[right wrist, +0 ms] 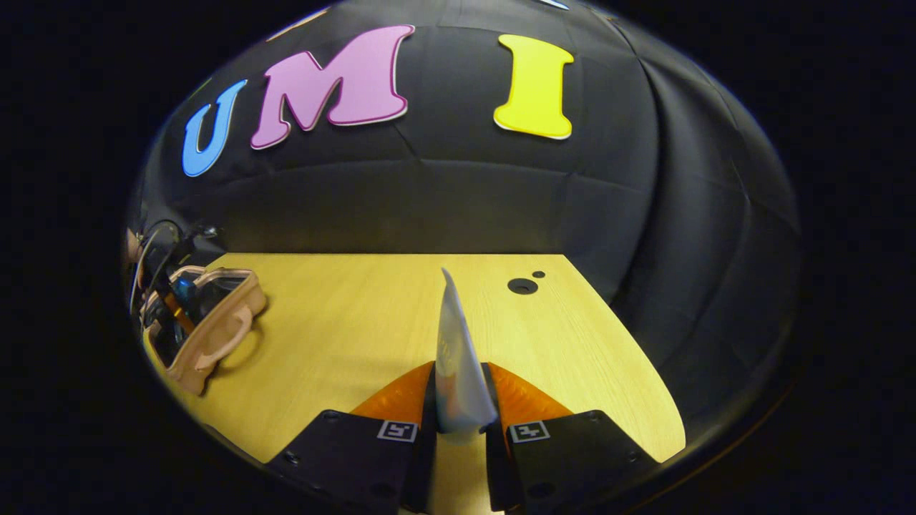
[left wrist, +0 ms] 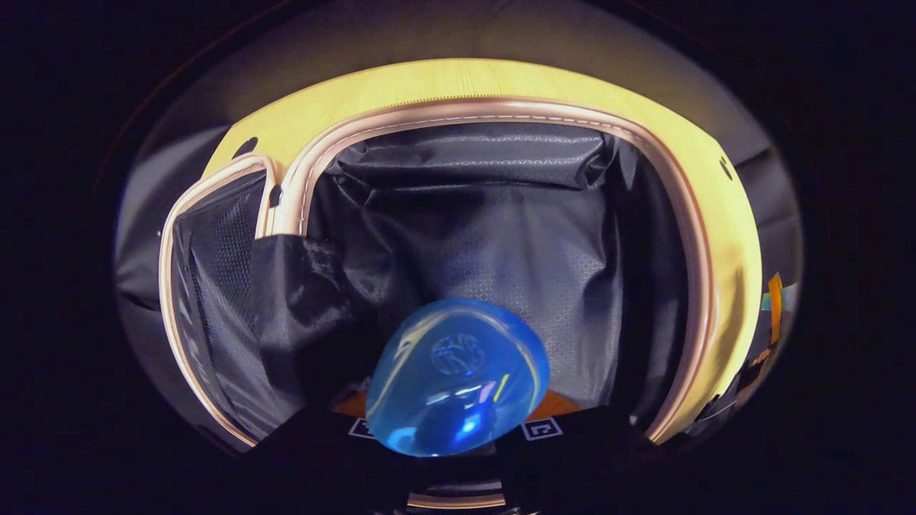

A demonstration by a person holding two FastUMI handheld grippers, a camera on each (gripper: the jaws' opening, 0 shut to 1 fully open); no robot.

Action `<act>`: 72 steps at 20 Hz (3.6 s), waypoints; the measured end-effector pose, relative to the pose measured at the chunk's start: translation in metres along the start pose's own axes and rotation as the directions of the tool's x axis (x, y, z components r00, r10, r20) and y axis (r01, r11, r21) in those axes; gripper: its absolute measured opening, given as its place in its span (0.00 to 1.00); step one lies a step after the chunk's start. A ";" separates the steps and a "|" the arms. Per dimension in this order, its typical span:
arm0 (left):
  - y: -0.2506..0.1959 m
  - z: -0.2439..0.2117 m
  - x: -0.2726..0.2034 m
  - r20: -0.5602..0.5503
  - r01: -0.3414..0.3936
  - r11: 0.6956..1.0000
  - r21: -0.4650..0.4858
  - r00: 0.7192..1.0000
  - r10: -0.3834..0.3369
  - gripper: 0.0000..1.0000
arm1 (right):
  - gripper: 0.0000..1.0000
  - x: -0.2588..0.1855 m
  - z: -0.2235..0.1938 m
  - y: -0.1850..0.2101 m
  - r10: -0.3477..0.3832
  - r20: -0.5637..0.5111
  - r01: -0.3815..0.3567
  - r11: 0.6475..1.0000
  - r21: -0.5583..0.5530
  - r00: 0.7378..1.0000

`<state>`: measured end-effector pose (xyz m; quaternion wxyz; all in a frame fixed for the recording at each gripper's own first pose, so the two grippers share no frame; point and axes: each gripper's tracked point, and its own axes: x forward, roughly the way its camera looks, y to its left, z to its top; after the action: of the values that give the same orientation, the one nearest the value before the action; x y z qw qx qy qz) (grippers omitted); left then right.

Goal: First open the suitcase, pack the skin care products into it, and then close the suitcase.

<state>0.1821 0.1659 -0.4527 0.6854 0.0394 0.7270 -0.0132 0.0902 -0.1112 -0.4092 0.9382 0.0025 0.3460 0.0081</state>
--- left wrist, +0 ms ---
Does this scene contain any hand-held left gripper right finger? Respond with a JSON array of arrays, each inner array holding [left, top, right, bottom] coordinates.
[[494, 390, 659, 501]]

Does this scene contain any pink suitcase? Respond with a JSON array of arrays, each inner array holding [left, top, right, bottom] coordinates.
[[157, 97, 716, 509]]

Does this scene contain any blue skincare tube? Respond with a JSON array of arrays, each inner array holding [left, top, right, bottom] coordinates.
[[760, 285, 796, 312]]

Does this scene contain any blue skincare bottle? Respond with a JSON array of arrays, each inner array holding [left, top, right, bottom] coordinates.
[[365, 298, 550, 457]]

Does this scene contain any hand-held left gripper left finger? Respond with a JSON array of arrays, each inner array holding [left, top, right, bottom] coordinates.
[[243, 390, 401, 501]]

